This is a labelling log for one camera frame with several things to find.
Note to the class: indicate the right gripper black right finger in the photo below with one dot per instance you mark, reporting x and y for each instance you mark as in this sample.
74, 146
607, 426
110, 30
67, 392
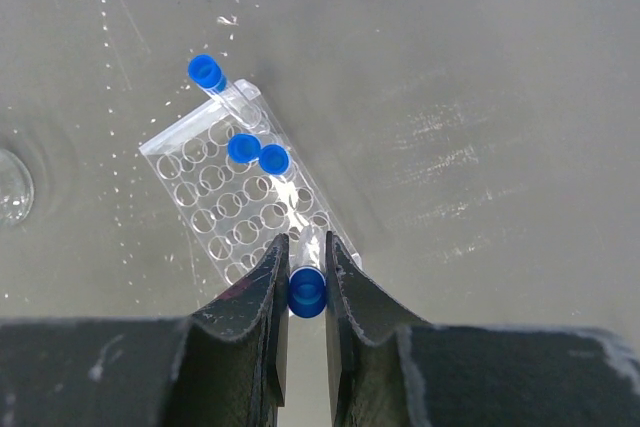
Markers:
367, 332

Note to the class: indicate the clear test tube rack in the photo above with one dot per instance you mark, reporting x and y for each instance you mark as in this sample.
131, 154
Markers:
235, 210

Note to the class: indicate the clear glass flask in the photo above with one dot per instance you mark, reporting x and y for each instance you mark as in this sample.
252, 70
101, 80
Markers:
17, 189

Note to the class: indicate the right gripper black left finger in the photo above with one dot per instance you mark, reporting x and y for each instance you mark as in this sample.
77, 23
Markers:
231, 370

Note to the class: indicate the blue capped test tube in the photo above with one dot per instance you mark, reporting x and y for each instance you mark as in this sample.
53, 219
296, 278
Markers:
307, 280
243, 148
274, 159
208, 75

